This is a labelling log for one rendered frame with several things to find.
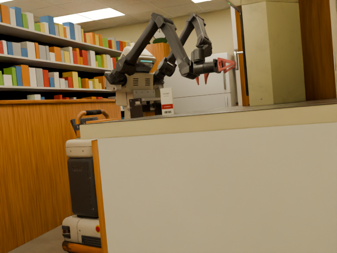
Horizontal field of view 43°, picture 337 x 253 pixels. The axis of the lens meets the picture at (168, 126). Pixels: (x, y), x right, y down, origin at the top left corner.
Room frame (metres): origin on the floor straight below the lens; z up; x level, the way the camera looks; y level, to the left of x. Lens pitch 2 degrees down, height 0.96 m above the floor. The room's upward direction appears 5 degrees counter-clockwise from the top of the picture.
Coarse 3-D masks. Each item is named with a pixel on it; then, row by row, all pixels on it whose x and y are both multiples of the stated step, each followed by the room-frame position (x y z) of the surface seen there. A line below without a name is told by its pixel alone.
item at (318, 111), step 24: (120, 120) 1.12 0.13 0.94; (144, 120) 1.04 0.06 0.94; (168, 120) 1.02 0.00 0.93; (192, 120) 1.00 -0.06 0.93; (216, 120) 0.98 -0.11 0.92; (240, 120) 0.97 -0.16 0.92; (264, 120) 0.95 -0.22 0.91; (288, 120) 0.93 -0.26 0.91; (312, 120) 0.92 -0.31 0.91; (336, 120) 0.90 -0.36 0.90
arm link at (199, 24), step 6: (192, 18) 2.81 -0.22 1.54; (198, 18) 2.80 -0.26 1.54; (198, 24) 2.74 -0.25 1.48; (204, 24) 2.84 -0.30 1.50; (198, 30) 2.68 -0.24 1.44; (204, 30) 2.66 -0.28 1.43; (198, 36) 2.63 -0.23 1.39; (204, 36) 2.56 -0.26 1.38; (204, 42) 2.52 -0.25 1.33; (210, 42) 2.54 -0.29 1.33
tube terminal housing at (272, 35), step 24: (264, 0) 1.95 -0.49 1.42; (288, 0) 2.01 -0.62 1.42; (264, 24) 1.96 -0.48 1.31; (288, 24) 2.01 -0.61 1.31; (264, 48) 1.96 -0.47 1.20; (288, 48) 2.00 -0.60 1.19; (264, 72) 1.96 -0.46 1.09; (288, 72) 2.00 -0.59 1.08; (264, 96) 1.97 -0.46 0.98; (288, 96) 1.99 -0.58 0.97
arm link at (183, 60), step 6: (156, 18) 2.35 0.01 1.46; (162, 24) 2.31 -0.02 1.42; (168, 24) 2.32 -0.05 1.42; (174, 24) 2.39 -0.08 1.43; (162, 30) 2.34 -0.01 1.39; (168, 30) 2.31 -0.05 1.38; (174, 30) 2.32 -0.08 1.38; (168, 36) 2.30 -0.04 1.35; (174, 36) 2.27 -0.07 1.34; (168, 42) 2.29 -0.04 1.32; (174, 42) 2.26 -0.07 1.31; (180, 42) 2.27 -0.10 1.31; (174, 48) 2.25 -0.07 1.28; (180, 48) 2.22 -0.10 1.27; (174, 54) 2.24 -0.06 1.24; (180, 54) 2.20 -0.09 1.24; (186, 54) 2.22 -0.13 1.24; (180, 60) 2.19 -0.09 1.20; (186, 60) 2.17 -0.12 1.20; (180, 66) 2.17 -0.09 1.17; (180, 72) 2.17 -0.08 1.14; (192, 78) 2.17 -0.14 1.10
